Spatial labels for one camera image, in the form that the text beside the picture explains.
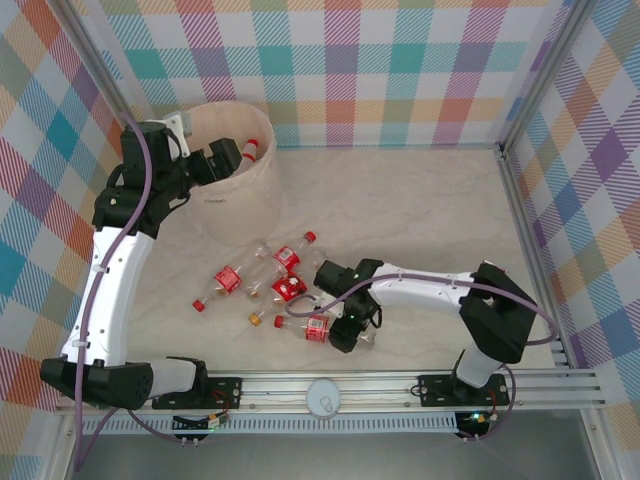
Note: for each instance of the clear bottle red-white label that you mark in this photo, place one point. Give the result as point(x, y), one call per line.
point(248, 156)

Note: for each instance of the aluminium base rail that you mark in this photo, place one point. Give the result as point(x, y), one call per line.
point(280, 387)

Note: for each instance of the white round puck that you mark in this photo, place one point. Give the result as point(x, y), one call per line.
point(320, 392)

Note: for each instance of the black connector board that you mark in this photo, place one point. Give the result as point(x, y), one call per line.
point(190, 425)
point(475, 420)

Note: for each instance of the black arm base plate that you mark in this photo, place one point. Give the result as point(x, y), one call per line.
point(430, 390)
point(225, 390)

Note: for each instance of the orange cap red-black label bottle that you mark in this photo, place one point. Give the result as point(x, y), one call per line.
point(287, 289)

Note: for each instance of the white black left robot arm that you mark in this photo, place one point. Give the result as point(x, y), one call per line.
point(115, 290)

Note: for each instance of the round light wooden bin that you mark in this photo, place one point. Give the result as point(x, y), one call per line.
point(240, 210)

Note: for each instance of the aluminium frame post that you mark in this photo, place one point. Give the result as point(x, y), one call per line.
point(550, 70)
point(95, 55)

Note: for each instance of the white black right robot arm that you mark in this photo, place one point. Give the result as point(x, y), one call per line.
point(425, 295)

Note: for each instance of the clear Coke bottle red cap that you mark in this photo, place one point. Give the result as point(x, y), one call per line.
point(227, 278)
point(316, 331)
point(286, 256)

